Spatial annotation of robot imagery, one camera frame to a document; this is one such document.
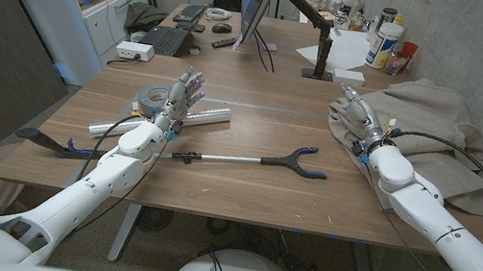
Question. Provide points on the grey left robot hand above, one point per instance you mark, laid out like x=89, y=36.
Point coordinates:
x=177, y=103

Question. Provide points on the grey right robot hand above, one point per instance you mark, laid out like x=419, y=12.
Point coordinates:
x=365, y=118

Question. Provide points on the beige coat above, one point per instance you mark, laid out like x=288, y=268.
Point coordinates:
x=430, y=107

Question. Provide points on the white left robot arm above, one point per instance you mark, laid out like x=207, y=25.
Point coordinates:
x=114, y=173

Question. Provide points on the black and blue reacher stick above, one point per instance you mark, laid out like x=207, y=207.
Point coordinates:
x=237, y=159

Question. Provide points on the silver metal tube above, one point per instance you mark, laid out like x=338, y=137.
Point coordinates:
x=210, y=116

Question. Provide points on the flat white box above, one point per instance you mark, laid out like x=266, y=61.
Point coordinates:
x=348, y=77

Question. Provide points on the clear drinking glass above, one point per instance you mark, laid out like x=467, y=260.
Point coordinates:
x=395, y=65

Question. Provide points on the large black keyboard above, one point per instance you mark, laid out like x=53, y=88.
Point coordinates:
x=166, y=40

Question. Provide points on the white power box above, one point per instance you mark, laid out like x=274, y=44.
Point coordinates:
x=134, y=50

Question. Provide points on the white paper sheet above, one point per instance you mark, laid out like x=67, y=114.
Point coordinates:
x=347, y=50

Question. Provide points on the white wipes canister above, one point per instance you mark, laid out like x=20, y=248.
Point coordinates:
x=383, y=46

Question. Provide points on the black remote control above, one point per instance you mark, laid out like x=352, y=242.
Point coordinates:
x=224, y=42

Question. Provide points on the black phone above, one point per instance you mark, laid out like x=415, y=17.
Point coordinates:
x=190, y=26

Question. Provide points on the red packet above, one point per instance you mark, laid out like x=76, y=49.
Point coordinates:
x=409, y=49

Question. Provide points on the pale note on monitor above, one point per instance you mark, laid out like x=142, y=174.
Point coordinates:
x=237, y=44

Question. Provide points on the black computer mouse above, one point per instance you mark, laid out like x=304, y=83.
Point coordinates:
x=222, y=28

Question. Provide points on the small black keyboard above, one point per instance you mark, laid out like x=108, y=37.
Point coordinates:
x=189, y=12

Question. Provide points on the olive green jacket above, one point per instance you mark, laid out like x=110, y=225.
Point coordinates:
x=144, y=15

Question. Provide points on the purple sticky note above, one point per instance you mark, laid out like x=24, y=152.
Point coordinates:
x=270, y=46

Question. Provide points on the black bag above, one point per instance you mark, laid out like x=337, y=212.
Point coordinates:
x=228, y=2

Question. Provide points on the black round fan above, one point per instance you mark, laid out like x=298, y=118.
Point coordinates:
x=154, y=219

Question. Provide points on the grey duct tape roll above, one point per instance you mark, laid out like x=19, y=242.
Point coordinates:
x=147, y=98

